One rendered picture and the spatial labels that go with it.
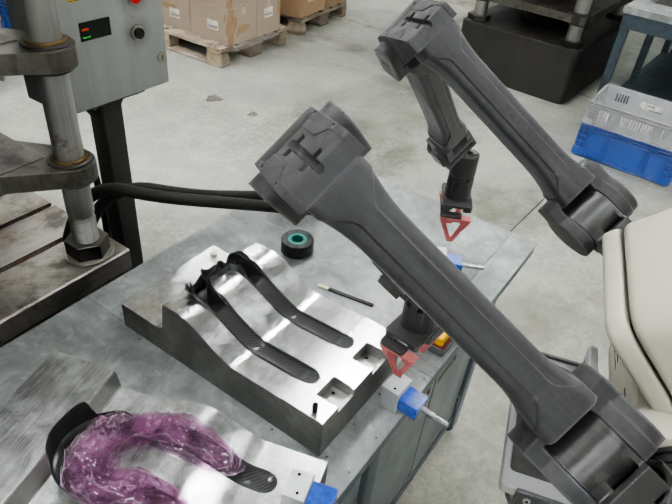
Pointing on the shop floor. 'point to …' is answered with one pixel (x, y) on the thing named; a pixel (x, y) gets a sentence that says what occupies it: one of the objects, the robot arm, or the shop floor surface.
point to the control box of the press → (110, 86)
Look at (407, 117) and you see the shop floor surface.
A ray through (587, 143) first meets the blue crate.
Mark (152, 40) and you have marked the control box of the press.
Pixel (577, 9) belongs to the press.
